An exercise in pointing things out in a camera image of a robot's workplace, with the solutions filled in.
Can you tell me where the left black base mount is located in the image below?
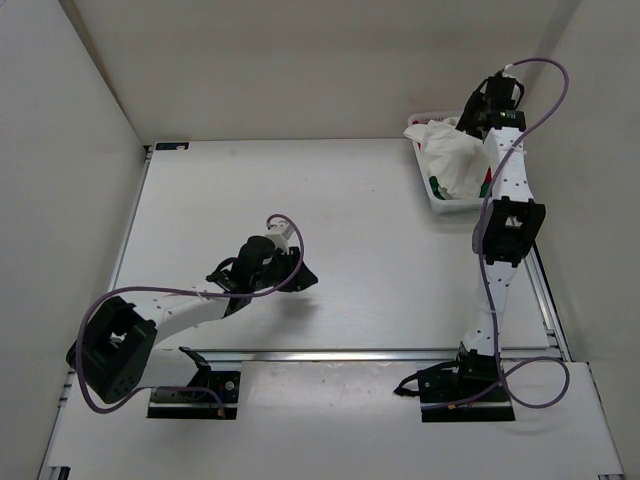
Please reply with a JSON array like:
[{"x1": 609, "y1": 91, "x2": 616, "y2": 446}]
[{"x1": 147, "y1": 363, "x2": 242, "y2": 421}]

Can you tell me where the white plastic basket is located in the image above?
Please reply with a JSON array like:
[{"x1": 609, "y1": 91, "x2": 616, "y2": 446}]
[{"x1": 407, "y1": 111, "x2": 483, "y2": 215}]

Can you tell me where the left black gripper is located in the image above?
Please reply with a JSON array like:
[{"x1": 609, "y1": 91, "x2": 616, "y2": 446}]
[{"x1": 251, "y1": 246, "x2": 318, "y2": 292}]

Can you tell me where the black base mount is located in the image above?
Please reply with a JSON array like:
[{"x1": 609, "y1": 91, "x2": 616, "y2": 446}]
[
  {"x1": 394, "y1": 349, "x2": 515, "y2": 423},
  {"x1": 147, "y1": 363, "x2": 242, "y2": 421}
]

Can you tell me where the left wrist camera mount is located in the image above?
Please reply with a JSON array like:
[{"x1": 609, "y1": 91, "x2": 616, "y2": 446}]
[{"x1": 265, "y1": 220, "x2": 294, "y2": 254}]

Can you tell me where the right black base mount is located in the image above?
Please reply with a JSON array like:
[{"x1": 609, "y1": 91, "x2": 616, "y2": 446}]
[{"x1": 394, "y1": 349, "x2": 515, "y2": 423}]

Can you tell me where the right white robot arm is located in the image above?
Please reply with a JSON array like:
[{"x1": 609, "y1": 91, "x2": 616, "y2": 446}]
[{"x1": 449, "y1": 72, "x2": 546, "y2": 400}]

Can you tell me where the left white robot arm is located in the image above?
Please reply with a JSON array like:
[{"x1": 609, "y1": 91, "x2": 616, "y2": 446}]
[{"x1": 66, "y1": 234, "x2": 319, "y2": 414}]

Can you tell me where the green t shirt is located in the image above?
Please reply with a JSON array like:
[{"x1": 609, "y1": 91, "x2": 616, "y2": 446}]
[{"x1": 429, "y1": 176, "x2": 491, "y2": 200}]

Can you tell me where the white t shirt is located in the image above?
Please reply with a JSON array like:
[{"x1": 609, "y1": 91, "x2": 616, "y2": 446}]
[{"x1": 403, "y1": 117, "x2": 490, "y2": 199}]

